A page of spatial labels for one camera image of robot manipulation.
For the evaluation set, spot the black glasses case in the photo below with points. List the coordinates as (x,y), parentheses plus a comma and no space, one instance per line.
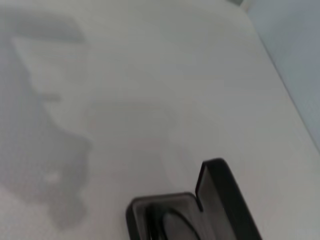
(225,200)

